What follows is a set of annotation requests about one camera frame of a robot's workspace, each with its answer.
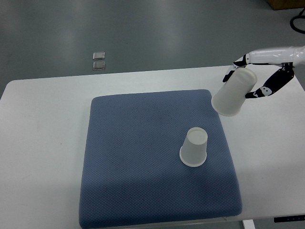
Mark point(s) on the black thumb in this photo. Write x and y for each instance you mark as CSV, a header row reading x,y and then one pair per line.
x,y
274,83

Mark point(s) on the metal floor plate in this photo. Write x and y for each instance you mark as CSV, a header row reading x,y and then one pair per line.
x,y
99,65
98,56

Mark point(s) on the white paper cup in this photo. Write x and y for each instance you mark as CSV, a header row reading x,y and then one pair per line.
x,y
193,152
230,98

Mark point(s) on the white table leg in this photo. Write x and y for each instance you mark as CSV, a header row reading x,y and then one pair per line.
x,y
248,224

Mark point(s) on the lower metal floor plate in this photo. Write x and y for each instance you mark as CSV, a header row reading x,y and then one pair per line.
x,y
99,65

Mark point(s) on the upper metal floor plate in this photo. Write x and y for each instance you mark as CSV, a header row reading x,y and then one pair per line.
x,y
98,56

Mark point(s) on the black table control panel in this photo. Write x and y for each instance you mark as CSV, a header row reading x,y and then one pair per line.
x,y
289,219

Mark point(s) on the brown cardboard box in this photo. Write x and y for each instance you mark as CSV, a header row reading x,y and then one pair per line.
x,y
286,4

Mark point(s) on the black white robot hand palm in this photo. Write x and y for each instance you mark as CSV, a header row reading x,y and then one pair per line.
x,y
277,55

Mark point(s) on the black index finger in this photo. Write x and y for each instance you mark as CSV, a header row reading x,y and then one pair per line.
x,y
240,63

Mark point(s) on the white paper cup on mat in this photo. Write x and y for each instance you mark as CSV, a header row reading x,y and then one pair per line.
x,y
193,152

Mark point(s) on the blue padded cushion mat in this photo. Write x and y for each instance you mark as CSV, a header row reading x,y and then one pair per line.
x,y
132,172

